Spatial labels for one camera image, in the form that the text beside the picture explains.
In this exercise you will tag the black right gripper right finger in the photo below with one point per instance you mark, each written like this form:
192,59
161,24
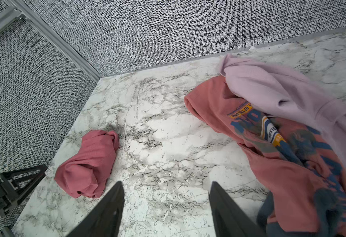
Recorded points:
228,218

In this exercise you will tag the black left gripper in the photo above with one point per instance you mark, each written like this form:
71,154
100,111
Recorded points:
16,185

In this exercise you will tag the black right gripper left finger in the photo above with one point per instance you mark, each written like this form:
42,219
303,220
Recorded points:
105,219

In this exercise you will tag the dark pink plain cloth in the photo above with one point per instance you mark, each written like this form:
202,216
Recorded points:
86,173

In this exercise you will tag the light pink cloth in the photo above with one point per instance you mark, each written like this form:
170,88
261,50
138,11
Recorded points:
283,92

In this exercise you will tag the salmon printed shirt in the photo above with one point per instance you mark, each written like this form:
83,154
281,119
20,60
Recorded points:
304,176

